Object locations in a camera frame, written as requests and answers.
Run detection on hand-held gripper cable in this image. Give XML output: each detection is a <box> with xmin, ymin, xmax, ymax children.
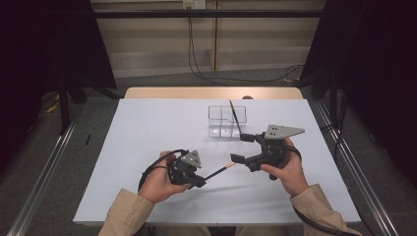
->
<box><xmin>284</xmin><ymin>146</ymin><xmax>362</xmax><ymax>236</ymax></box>
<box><xmin>137</xmin><ymin>148</ymin><xmax>190</xmax><ymax>193</ymax></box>

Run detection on wall outlet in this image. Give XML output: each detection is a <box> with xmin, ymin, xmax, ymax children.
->
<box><xmin>182</xmin><ymin>0</ymin><xmax>207</xmax><ymax>10</ymax></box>

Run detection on metal floor rail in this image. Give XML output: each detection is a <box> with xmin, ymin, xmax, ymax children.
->
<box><xmin>316</xmin><ymin>99</ymin><xmax>399</xmax><ymax>236</ymax></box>
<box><xmin>6</xmin><ymin>104</ymin><xmax>87</xmax><ymax>236</ymax></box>

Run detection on person's left leg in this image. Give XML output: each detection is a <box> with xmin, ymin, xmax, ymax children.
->
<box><xmin>156</xmin><ymin>225</ymin><xmax>211</xmax><ymax>236</ymax></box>

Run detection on yellow floor item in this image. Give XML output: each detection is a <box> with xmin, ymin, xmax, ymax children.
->
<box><xmin>45</xmin><ymin>102</ymin><xmax>62</xmax><ymax>114</ymax></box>

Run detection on left hand-held gripper cable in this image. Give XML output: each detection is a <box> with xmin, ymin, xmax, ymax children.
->
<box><xmin>137</xmin><ymin>148</ymin><xmax>190</xmax><ymax>193</ymax></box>

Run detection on black metal stand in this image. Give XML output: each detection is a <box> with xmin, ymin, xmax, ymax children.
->
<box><xmin>57</xmin><ymin>73</ymin><xmax>122</xmax><ymax>136</ymax></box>

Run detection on black pencil with orange end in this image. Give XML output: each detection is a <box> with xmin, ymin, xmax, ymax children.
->
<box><xmin>204</xmin><ymin>161</ymin><xmax>237</xmax><ymax>181</ymax></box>
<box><xmin>228</xmin><ymin>98</ymin><xmax>243</xmax><ymax>136</ymax></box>

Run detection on person's left hand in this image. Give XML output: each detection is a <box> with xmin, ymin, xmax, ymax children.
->
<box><xmin>137</xmin><ymin>150</ymin><xmax>192</xmax><ymax>205</ymax></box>

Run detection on black curtain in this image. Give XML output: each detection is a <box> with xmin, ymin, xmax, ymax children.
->
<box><xmin>299</xmin><ymin>0</ymin><xmax>417</xmax><ymax>191</ymax></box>
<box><xmin>0</xmin><ymin>0</ymin><xmax>118</xmax><ymax>178</ymax></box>

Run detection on person's right hand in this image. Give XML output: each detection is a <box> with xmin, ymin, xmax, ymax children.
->
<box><xmin>260</xmin><ymin>137</ymin><xmax>311</xmax><ymax>199</ymax></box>

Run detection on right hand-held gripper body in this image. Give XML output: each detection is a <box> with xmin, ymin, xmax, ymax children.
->
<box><xmin>244</xmin><ymin>124</ymin><xmax>306</xmax><ymax>182</ymax></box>

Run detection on right hand-held gripper cable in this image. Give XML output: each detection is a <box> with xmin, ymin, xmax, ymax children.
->
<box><xmin>284</xmin><ymin>146</ymin><xmax>362</xmax><ymax>236</ymax></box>

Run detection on person's right leg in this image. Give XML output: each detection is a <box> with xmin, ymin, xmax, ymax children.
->
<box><xmin>235</xmin><ymin>225</ymin><xmax>290</xmax><ymax>236</ymax></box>

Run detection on black hanging cable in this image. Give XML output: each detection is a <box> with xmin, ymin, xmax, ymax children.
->
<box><xmin>187</xmin><ymin>6</ymin><xmax>306</xmax><ymax>85</ymax></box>
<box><xmin>188</xmin><ymin>16</ymin><xmax>232</xmax><ymax>88</ymax></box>

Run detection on white table cover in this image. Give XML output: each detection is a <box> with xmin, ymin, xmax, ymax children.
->
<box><xmin>72</xmin><ymin>97</ymin><xmax>362</xmax><ymax>227</ymax></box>

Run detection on person's leg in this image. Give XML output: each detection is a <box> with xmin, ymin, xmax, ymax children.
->
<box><xmin>156</xmin><ymin>225</ymin><xmax>211</xmax><ymax>236</ymax></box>
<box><xmin>235</xmin><ymin>225</ymin><xmax>290</xmax><ymax>236</ymax></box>

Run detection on black horizontal bar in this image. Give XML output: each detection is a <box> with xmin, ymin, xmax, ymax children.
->
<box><xmin>92</xmin><ymin>9</ymin><xmax>324</xmax><ymax>19</ymax></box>

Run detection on clear plastic organizer box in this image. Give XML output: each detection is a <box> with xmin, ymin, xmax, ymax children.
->
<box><xmin>208</xmin><ymin>104</ymin><xmax>248</xmax><ymax>139</ymax></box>

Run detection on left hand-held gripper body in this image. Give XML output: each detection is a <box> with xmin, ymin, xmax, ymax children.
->
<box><xmin>167</xmin><ymin>149</ymin><xmax>204</xmax><ymax>187</ymax></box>

